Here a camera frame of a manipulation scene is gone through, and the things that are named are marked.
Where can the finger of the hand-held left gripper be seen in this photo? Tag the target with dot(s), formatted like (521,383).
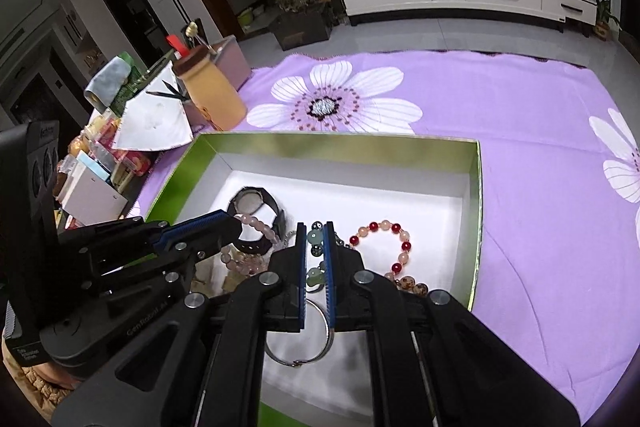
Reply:
(140,274)
(200,227)

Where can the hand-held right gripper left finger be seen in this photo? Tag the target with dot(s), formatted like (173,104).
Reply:
(301,272)

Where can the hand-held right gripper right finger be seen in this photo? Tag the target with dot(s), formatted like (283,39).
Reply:
(327,277)

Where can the black wristwatch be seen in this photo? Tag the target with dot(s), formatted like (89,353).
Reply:
(270,202)

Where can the silver bangle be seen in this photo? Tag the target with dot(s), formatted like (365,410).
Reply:
(280,356)

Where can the green cardboard box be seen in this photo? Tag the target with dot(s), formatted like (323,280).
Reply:
(350,144)

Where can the white cardboard box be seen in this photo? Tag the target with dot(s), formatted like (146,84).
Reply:
(95,202)

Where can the orange snack bag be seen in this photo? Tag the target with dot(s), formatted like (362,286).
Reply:
(135,164)

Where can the white fan-shaped cloth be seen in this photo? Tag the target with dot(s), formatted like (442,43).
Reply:
(150,122)

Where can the yellow bear bottle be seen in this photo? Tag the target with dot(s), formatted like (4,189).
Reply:
(210,92)

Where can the green package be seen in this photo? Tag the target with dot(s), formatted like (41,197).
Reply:
(127,92)

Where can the pink grey storage box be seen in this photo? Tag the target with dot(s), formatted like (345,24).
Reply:
(235,62)

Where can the purple floral tablecloth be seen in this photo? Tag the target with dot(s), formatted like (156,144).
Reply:
(525,207)

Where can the large bushy potted plant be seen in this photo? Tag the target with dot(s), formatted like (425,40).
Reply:
(300,7)

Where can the small floor potted plant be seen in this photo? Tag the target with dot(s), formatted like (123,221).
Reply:
(605,24)

